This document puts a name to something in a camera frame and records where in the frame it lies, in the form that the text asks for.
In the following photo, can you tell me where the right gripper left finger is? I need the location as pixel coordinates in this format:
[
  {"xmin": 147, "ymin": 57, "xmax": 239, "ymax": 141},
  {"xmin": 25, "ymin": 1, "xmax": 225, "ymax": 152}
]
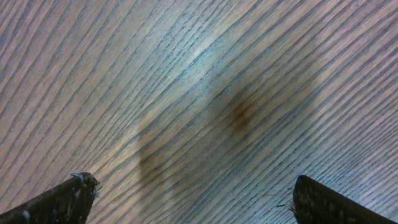
[{"xmin": 1, "ymin": 172, "xmax": 100, "ymax": 224}]

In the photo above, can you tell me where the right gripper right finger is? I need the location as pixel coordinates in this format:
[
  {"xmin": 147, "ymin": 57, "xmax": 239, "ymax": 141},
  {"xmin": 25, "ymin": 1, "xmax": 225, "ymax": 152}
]
[{"xmin": 292, "ymin": 175, "xmax": 395, "ymax": 224}]

